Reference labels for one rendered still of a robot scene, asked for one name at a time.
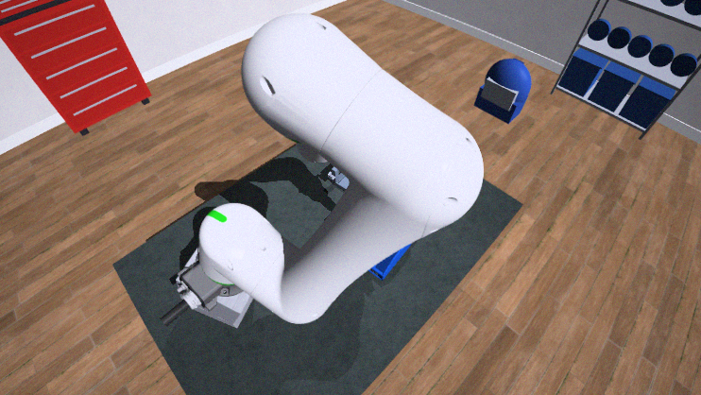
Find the blue bin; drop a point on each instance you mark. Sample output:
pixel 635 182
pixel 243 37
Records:
pixel 387 264

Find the grey low shelf rack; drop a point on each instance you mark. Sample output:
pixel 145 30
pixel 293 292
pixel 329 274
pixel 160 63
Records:
pixel 339 180

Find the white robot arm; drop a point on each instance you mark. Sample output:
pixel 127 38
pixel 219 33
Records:
pixel 412 170

